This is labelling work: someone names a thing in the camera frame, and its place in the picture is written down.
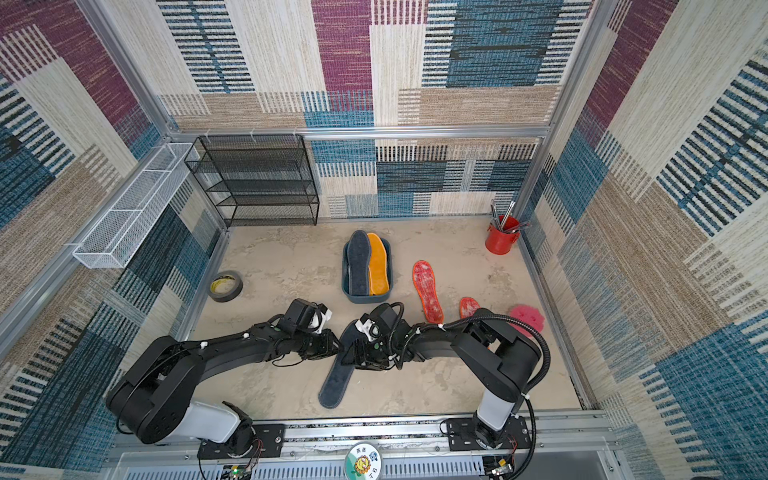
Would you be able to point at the dark grey felt insole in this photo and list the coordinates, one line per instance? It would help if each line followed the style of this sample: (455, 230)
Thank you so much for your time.
(337, 380)

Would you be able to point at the round green sticker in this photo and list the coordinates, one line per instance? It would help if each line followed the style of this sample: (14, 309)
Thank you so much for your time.
(363, 462)

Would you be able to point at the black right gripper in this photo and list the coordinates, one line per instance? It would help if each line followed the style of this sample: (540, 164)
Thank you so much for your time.
(360, 351)

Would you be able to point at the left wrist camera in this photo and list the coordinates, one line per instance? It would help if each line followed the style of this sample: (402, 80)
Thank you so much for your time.
(314, 318)

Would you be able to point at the orange fleece insole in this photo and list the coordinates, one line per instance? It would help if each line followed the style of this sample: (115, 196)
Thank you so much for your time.
(378, 264)

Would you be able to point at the roll of tape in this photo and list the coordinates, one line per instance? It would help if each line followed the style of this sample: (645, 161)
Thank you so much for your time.
(225, 287)

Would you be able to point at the red patterned insole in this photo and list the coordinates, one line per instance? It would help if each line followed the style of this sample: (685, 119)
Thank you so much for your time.
(468, 307)
(424, 281)

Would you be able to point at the teal plastic storage box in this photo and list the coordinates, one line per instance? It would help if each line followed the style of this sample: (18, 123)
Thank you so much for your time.
(350, 286)

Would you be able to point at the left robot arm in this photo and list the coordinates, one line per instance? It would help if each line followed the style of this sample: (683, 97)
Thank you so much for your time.
(154, 398)

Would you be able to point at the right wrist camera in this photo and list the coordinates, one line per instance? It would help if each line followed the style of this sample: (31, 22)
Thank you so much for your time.
(369, 329)

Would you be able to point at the red pen cup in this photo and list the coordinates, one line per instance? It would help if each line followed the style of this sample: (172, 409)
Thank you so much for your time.
(504, 230)

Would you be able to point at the black wire shelf rack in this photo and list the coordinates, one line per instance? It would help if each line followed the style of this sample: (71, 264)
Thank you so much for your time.
(256, 180)

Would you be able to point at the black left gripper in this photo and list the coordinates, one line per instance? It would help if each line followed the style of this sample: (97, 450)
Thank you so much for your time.
(329, 345)

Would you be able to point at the white wire mesh basket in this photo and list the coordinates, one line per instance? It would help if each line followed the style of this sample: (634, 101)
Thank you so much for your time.
(114, 240)

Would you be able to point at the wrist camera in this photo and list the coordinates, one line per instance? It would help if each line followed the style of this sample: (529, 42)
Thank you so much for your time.
(314, 318)
(369, 329)

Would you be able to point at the pink round sponge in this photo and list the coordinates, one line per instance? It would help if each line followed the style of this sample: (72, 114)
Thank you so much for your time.
(529, 315)

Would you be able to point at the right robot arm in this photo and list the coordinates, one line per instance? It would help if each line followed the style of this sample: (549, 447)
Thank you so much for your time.
(506, 355)

